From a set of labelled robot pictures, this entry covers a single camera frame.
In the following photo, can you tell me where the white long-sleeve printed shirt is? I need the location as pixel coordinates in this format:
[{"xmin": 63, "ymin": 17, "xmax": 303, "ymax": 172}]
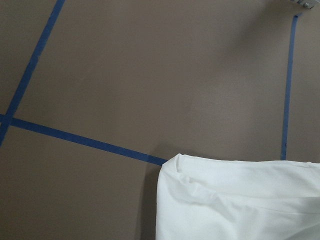
[{"xmin": 155, "ymin": 154, "xmax": 320, "ymax": 240}]

